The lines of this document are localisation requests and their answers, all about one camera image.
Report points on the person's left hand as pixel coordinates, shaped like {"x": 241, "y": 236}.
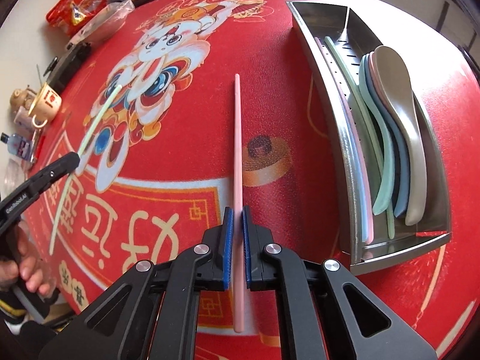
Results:
{"x": 32, "y": 266}

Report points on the stainless steel utensil tray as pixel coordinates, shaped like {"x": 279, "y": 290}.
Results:
{"x": 322, "y": 18}

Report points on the dark blue spoon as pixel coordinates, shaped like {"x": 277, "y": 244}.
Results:
{"x": 401, "y": 198}

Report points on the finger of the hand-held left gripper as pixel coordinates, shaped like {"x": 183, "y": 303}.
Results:
{"x": 56, "y": 168}

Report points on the green chopstick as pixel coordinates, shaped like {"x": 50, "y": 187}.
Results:
{"x": 101, "y": 116}
{"x": 337, "y": 56}

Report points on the pink chopstick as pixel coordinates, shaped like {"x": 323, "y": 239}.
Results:
{"x": 237, "y": 138}
{"x": 356, "y": 146}

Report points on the pink spoon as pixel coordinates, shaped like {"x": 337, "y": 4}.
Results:
{"x": 371, "y": 75}

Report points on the brown figurine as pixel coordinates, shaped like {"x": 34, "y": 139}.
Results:
{"x": 20, "y": 99}

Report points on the mint green spoon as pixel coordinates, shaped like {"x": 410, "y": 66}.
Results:
{"x": 382, "y": 195}

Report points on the beige spoon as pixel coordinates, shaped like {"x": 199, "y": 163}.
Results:
{"x": 393, "y": 71}

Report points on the beige mug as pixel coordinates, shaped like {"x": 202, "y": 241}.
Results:
{"x": 47, "y": 103}

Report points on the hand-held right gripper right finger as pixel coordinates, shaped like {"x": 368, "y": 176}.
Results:
{"x": 246, "y": 247}

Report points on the clear plastic container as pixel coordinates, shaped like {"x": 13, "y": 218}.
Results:
{"x": 105, "y": 20}

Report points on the black flat device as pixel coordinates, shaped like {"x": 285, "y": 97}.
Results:
{"x": 69, "y": 65}

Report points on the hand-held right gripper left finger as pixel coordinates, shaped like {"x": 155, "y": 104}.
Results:
{"x": 228, "y": 247}

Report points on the blue chopstick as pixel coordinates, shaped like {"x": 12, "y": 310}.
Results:
{"x": 363, "y": 195}

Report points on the small clear bottle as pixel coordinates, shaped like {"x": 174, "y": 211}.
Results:
{"x": 17, "y": 144}

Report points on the red snack bag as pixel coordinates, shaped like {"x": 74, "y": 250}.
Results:
{"x": 75, "y": 7}

